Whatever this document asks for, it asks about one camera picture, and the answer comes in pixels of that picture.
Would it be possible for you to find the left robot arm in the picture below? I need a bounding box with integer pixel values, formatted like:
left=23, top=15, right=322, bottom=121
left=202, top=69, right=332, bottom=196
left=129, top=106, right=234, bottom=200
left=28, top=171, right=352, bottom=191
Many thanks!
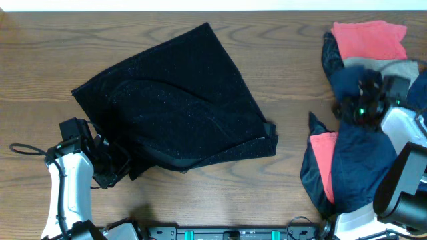
left=41, top=136, right=142, bottom=240

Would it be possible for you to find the black sparkly skirt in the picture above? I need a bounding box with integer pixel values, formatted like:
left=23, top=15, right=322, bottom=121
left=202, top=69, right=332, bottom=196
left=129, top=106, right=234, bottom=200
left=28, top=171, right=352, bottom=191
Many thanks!
left=72, top=23, right=278, bottom=179

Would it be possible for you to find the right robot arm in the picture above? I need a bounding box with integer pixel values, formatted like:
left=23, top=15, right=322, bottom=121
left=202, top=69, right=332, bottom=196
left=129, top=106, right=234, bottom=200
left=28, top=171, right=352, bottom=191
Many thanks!
left=334, top=73, right=426, bottom=239

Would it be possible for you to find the black mounting rail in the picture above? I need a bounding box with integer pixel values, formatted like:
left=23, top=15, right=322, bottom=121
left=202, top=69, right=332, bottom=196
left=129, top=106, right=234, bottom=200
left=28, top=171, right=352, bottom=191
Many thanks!
left=144, top=224, right=330, bottom=240

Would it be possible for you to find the red folded garment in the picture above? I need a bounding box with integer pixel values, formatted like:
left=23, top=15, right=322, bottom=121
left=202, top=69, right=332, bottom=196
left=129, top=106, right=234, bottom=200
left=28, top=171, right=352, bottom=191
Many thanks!
left=331, top=21, right=407, bottom=60

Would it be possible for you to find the blue denim garment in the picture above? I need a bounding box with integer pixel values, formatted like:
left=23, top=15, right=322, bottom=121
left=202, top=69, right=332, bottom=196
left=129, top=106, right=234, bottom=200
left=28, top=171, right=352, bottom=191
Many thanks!
left=331, top=66, right=397, bottom=213

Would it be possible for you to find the grey garment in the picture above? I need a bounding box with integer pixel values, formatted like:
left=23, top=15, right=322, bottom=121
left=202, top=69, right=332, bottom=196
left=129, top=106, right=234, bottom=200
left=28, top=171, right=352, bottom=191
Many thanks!
left=343, top=57, right=419, bottom=86

